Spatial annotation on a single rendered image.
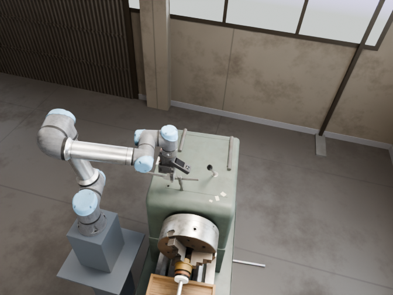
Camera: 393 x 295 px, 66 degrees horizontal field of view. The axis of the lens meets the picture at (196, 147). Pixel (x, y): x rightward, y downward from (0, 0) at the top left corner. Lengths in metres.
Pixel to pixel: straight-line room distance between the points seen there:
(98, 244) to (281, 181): 2.31
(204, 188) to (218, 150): 0.31
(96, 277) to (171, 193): 0.71
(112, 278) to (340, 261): 2.04
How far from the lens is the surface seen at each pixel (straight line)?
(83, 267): 2.08
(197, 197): 1.64
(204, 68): 3.85
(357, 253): 3.31
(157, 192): 1.66
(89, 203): 1.59
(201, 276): 1.87
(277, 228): 3.14
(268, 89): 3.86
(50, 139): 1.34
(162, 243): 1.66
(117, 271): 2.02
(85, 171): 1.60
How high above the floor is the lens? 2.58
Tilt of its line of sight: 45 degrees down
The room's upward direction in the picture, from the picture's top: 4 degrees clockwise
